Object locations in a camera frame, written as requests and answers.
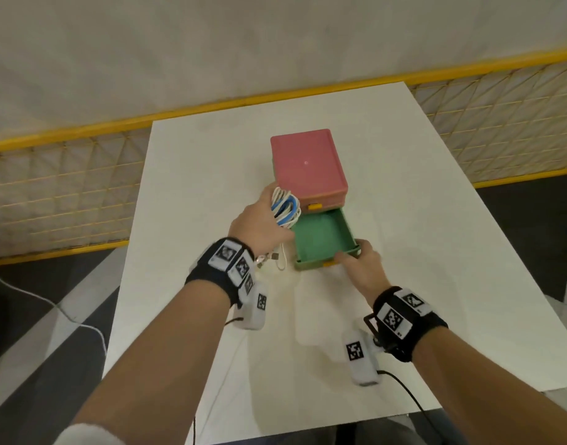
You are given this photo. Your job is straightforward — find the person's right hand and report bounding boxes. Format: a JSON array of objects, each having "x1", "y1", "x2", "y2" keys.
[{"x1": 334, "y1": 239, "x2": 393, "y2": 308}]

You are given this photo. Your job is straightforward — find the person's left hand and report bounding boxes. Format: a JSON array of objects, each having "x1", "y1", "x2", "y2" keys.
[{"x1": 227, "y1": 182, "x2": 297, "y2": 261}]

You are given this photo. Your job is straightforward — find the blue cable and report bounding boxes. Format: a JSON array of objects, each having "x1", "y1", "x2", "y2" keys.
[{"x1": 270, "y1": 193, "x2": 303, "y2": 230}]

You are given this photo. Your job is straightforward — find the pink drawer box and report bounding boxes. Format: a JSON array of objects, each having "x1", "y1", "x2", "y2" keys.
[{"x1": 269, "y1": 129, "x2": 362, "y2": 273}]

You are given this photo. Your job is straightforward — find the person's left forearm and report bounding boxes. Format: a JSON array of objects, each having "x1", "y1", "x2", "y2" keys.
[{"x1": 56, "y1": 278, "x2": 233, "y2": 445}]

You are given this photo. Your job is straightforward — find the person's right forearm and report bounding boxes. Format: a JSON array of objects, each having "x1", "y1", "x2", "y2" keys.
[{"x1": 411, "y1": 326, "x2": 567, "y2": 445}]

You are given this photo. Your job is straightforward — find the person's grey trousers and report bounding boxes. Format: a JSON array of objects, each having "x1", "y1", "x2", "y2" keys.
[{"x1": 306, "y1": 412, "x2": 432, "y2": 445}]

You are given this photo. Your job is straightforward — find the person's white sleeve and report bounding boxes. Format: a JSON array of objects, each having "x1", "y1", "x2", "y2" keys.
[{"x1": 54, "y1": 422, "x2": 127, "y2": 445}]

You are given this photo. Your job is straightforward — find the black left wristband with markers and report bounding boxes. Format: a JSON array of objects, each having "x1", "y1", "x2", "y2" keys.
[{"x1": 185, "y1": 237, "x2": 256, "y2": 307}]

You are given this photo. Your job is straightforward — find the black wristband with markers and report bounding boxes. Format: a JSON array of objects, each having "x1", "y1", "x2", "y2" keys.
[
  {"x1": 185, "y1": 237, "x2": 256, "y2": 307},
  {"x1": 364, "y1": 286, "x2": 449, "y2": 363}
]

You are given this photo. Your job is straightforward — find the black right wristband with markers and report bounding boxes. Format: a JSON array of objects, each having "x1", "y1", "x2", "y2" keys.
[{"x1": 364, "y1": 286, "x2": 449, "y2": 363}]

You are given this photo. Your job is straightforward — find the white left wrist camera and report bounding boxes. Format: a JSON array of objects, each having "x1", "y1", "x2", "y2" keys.
[{"x1": 232, "y1": 280, "x2": 269, "y2": 331}]

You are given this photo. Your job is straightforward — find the black right camera cable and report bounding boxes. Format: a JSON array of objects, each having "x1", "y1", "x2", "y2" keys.
[{"x1": 376, "y1": 369, "x2": 447, "y2": 445}]

